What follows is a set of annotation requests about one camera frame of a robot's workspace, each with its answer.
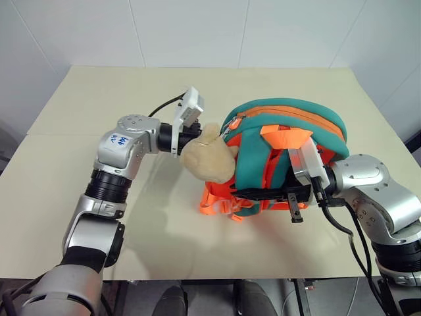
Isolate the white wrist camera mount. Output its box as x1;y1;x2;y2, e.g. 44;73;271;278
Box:
170;86;206;156
288;138;332;191

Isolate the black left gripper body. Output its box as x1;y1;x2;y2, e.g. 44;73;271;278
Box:
176;119;204;156

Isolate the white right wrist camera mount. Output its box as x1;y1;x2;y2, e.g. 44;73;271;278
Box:
288;138;332;191

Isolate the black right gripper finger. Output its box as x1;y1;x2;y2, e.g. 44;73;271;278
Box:
229;187;286;202

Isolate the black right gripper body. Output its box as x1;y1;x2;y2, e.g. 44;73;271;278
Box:
278;170;317;225

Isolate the black table leg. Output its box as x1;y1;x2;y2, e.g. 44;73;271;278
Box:
111;279;132;316
290;278;312;316

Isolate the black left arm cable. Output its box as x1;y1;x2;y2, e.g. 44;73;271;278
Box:
147;92;187;119

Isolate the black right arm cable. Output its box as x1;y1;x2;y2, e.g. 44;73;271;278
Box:
313;175;389;316
341;200;376;284

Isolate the beige plush toy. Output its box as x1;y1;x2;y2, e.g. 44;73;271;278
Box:
178;122;239;183

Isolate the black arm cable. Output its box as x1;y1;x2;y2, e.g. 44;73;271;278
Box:
341;200;376;284
147;92;187;119
313;175;389;316

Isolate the dark rounded shape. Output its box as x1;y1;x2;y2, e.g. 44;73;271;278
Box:
153;285;189;316

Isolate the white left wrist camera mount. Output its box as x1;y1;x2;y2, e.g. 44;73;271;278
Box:
170;86;206;156

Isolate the red green orange backpack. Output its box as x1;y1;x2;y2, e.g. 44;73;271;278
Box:
198;96;351;225

